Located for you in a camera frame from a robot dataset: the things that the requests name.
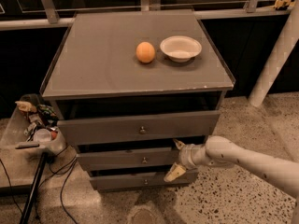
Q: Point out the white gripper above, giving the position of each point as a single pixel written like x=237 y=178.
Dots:
x=186 y=156

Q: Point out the grey drawer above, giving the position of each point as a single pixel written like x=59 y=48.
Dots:
x=137 y=128
x=123 y=159
x=138 y=181

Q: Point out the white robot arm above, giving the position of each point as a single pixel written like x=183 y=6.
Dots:
x=220 y=152

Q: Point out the grey top drawer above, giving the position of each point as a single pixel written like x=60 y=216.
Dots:
x=137 y=128

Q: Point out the grey bottom drawer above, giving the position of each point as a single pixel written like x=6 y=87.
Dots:
x=138 y=181

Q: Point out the grey drawer cabinet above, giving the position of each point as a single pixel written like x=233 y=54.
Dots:
x=96 y=74

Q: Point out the white bowl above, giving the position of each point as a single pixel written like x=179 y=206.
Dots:
x=180 y=49

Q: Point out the orange fruit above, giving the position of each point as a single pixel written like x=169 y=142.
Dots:
x=145 y=52

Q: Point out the green patterned item in bin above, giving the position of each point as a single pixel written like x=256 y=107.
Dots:
x=47 y=112

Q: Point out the black stand pole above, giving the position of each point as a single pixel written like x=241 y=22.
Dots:
x=34 y=186

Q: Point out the white round lid in bin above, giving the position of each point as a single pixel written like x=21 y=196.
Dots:
x=42 y=135

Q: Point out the white diagonal pillar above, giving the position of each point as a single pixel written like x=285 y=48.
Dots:
x=287 y=40

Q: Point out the brown item in bin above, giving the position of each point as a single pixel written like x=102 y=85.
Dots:
x=25 y=106

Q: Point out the yellow object on ledge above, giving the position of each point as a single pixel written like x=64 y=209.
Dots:
x=282 y=4

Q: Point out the metal railing frame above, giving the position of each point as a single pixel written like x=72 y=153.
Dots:
x=20 y=14

